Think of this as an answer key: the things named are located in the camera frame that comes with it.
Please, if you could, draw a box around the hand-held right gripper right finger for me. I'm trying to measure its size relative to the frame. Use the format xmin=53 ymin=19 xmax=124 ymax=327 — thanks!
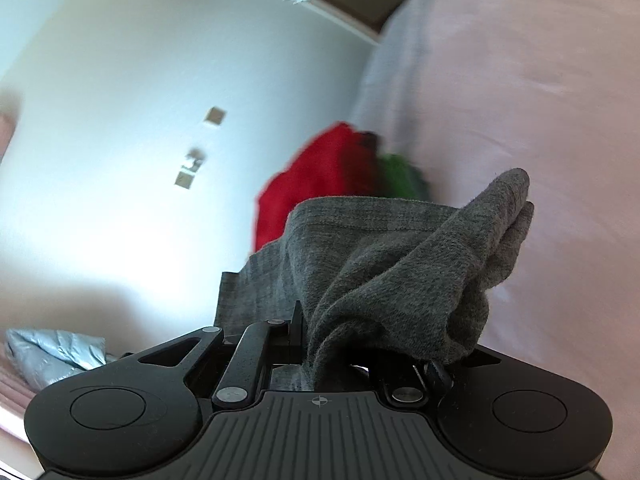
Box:
xmin=377 ymin=345 xmax=504 ymax=406

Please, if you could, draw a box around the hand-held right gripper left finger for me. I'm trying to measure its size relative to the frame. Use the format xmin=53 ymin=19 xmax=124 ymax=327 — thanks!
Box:
xmin=136 ymin=301 xmax=304 ymax=411

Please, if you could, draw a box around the grey knit garment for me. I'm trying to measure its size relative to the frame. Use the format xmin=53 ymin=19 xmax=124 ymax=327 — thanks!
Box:
xmin=215 ymin=167 xmax=536 ymax=394

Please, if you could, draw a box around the red cloth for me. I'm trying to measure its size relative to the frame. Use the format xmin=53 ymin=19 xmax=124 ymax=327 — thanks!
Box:
xmin=254 ymin=121 xmax=384 ymax=254

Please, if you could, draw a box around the green cloth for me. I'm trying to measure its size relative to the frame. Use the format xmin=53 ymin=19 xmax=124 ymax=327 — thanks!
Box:
xmin=377 ymin=154 xmax=431 ymax=201

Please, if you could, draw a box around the silver grey crumpled cloth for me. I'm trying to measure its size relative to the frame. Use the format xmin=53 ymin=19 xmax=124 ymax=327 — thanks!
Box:
xmin=5 ymin=328 xmax=122 ymax=394

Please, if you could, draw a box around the pink ribbed cloth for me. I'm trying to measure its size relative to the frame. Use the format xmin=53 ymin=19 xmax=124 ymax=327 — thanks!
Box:
xmin=0 ymin=355 xmax=47 ymax=449

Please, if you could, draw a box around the bed with striped blanket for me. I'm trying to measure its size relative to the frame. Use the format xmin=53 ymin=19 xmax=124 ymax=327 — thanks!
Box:
xmin=350 ymin=0 xmax=640 ymax=461

